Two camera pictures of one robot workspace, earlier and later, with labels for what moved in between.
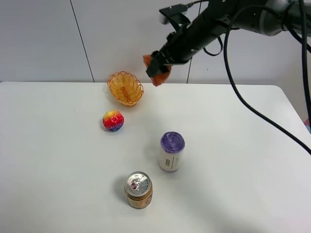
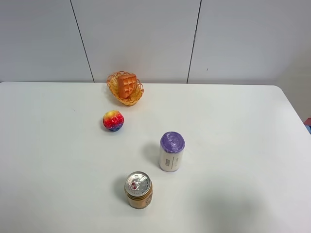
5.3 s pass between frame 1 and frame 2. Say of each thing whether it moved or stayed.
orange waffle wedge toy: moved
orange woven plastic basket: stayed
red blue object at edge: stayed
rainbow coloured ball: stayed
